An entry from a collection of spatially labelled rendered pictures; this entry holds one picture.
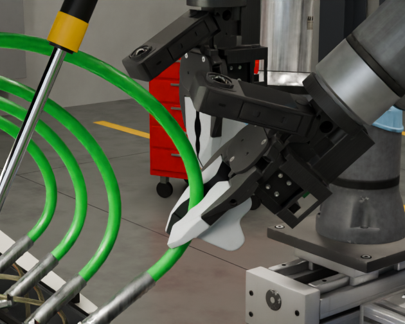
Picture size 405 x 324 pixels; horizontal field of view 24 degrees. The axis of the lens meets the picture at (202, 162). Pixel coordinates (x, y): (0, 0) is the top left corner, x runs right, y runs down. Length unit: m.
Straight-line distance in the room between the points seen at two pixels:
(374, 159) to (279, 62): 0.22
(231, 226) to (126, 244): 3.83
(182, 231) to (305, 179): 0.13
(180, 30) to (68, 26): 0.54
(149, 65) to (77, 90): 7.45
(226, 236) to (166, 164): 4.51
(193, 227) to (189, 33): 0.28
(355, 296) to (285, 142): 0.67
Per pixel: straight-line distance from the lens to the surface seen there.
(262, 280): 1.48
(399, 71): 0.84
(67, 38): 0.55
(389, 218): 1.52
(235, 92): 0.84
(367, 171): 1.49
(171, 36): 1.07
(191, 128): 1.14
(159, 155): 5.40
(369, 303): 1.52
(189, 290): 4.12
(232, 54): 1.09
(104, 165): 1.02
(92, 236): 4.85
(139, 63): 1.05
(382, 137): 1.49
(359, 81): 0.84
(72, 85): 8.46
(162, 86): 5.31
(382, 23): 0.85
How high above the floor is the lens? 1.52
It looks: 14 degrees down
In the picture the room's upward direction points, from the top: straight up
